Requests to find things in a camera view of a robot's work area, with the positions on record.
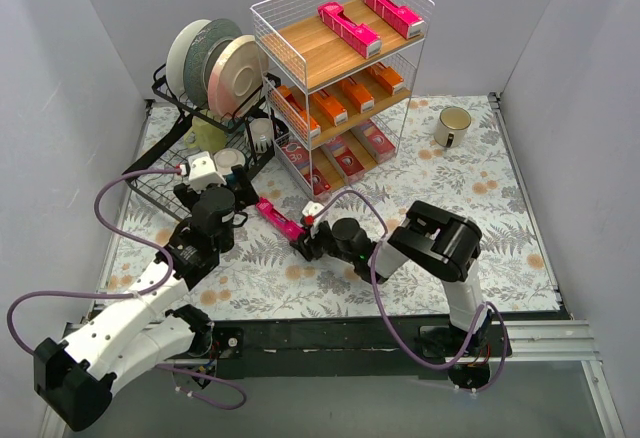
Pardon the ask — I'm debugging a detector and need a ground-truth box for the magenta toothpaste box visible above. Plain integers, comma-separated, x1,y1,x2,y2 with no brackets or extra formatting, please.
317,2,382,59
255,197,305,242
363,0,425,40

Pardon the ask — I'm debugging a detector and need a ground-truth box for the cream mug black handle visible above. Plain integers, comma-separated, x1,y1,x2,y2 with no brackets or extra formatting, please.
434,106,472,148

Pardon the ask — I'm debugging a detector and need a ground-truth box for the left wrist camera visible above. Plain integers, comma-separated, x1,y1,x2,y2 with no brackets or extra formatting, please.
179,151,226,192

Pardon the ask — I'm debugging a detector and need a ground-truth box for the red 3D toothpaste box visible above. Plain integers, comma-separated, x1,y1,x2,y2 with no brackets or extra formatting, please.
321,136,365,184
351,119,396,164
276,140,331,202

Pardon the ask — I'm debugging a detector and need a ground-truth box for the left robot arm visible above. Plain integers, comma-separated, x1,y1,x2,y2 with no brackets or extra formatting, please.
33,165,258,431

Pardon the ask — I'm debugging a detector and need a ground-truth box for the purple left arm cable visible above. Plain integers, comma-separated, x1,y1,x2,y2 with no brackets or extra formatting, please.
5,167,247,410

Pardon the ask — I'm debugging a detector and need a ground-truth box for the cream white plate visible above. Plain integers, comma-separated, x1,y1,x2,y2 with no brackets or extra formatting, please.
166,19,210,97

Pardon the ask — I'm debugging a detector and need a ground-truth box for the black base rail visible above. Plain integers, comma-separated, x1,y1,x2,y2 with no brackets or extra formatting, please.
169,313,514,379

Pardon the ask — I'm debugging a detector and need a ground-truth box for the floral patterned table mat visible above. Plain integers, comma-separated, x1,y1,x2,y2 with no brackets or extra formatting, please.
101,95,560,323

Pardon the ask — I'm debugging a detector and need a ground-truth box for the orange toothpaste box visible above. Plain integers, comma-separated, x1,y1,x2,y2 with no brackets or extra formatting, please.
339,77,375,113
311,89,348,126
367,62,405,95
271,85,321,140

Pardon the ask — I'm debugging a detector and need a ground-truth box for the pale yellow mug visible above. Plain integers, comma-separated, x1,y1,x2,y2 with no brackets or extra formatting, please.
183,116,227,154

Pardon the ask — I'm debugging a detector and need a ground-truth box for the white wire three-tier shelf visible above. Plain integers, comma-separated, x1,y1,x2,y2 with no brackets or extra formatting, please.
251,0,435,193

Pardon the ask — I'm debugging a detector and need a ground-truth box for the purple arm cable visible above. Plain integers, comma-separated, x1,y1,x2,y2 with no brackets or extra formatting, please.
5,167,247,410
319,188,511,394

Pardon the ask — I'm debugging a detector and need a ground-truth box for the grey green patterned plate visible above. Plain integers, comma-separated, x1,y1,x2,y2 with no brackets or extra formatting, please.
183,18,241,108

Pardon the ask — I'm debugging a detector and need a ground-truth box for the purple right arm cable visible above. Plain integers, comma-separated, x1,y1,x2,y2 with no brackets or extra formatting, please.
319,188,511,394

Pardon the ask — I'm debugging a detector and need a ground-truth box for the pink and cream plate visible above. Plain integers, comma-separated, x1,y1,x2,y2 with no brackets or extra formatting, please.
208,35,269,121

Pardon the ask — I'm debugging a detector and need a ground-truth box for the black wire dish rack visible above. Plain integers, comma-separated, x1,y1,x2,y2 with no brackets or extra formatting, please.
127,65,289,221

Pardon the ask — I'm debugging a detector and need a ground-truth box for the white and teal bowl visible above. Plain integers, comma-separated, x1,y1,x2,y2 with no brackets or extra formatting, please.
213,148,246,177

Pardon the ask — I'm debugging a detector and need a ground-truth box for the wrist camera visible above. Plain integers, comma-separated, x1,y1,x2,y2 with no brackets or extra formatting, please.
179,151,226,192
300,201,324,238

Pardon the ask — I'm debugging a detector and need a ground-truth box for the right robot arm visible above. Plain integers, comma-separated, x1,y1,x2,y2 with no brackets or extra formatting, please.
289,201,491,356

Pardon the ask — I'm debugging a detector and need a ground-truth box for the white upside-down cup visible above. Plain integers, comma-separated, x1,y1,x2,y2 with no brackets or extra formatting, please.
249,118,274,154

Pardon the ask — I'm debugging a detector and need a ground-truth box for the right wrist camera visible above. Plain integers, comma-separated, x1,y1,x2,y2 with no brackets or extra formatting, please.
300,201,324,238

